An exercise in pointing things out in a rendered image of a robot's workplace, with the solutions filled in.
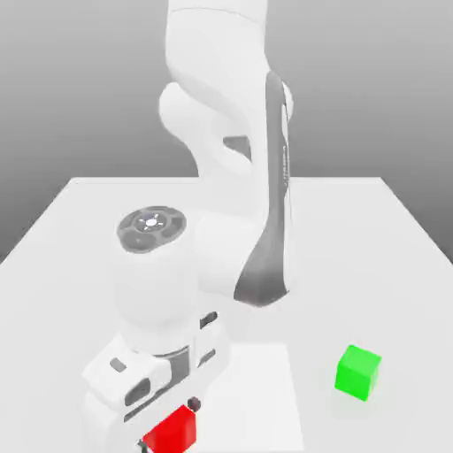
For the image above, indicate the small red cube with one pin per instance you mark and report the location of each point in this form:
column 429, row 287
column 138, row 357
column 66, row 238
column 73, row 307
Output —
column 173, row 431

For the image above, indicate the small green cube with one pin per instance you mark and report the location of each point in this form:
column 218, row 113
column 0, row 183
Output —
column 356, row 375

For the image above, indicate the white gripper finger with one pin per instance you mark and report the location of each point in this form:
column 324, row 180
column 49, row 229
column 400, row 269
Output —
column 194, row 404
column 143, row 447

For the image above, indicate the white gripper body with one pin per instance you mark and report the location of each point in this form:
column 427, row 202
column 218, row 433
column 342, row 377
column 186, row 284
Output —
column 106, row 400

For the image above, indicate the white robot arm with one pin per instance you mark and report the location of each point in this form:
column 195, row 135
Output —
column 226, row 106

